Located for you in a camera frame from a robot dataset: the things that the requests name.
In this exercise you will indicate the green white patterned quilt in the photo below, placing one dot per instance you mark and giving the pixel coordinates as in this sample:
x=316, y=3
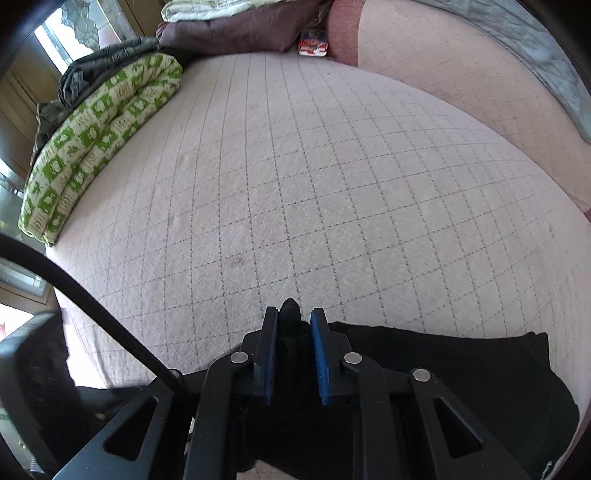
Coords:
x=106, y=134

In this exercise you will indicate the black pants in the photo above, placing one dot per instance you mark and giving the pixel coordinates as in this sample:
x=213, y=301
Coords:
x=485, y=383

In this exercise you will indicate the window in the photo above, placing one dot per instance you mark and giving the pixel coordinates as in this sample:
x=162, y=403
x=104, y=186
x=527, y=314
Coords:
x=78, y=27

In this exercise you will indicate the olive cloth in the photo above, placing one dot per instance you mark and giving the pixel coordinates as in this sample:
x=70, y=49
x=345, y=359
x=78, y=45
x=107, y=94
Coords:
x=46, y=127

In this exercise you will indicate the red white packet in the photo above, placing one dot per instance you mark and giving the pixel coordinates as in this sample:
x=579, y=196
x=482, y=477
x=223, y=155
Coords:
x=313, y=44

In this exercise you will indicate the grey blue cloth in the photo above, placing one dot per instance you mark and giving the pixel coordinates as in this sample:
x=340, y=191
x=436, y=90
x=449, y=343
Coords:
x=540, y=50

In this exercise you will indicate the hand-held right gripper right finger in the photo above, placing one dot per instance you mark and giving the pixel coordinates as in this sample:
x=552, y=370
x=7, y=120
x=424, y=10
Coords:
x=321, y=364

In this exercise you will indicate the maroon pillow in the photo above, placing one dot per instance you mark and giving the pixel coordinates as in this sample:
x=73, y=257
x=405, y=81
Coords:
x=344, y=30

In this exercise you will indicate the beige quilted bed cover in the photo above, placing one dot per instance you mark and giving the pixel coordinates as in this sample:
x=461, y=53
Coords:
x=300, y=184

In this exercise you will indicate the dark purple pillow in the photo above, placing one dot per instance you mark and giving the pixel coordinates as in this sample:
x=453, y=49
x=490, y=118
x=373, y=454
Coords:
x=240, y=30

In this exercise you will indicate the grey folded blanket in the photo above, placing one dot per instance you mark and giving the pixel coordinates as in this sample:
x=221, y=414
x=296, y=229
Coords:
x=99, y=64

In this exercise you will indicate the pale green patterned quilt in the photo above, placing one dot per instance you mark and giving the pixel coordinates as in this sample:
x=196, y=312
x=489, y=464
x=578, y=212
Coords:
x=217, y=9

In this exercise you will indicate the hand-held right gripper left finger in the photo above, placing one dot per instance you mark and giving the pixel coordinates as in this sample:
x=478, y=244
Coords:
x=270, y=364

